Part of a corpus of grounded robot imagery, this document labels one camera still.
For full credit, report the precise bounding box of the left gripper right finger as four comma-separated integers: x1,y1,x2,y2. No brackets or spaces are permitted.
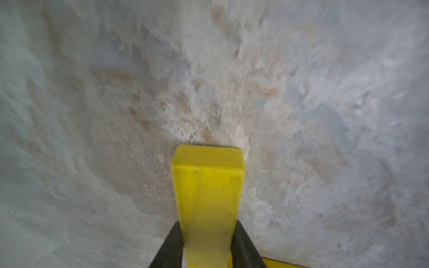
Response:
231,221,267,268

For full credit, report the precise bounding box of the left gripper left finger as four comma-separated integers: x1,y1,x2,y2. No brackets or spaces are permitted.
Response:
149,221,183,268

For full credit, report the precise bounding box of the yellow block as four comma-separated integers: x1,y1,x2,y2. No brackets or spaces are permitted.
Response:
171,145,245,268
228,252,303,268

